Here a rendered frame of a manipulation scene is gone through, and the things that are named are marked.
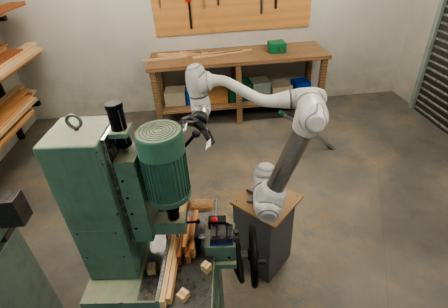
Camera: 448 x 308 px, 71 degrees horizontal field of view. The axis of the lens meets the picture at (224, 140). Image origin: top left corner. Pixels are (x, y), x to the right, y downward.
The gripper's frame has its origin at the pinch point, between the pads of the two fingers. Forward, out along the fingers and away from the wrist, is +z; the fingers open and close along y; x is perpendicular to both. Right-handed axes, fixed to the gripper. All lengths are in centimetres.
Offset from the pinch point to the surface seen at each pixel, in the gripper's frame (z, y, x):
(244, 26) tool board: -304, -39, 8
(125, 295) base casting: 42, -10, -59
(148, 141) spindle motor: 31.3, 21.7, 6.8
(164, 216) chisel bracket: 23.3, -5.5, -27.3
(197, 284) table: 44, -28, -30
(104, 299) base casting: 44, -4, -65
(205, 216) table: 7.5, -28.2, -29.6
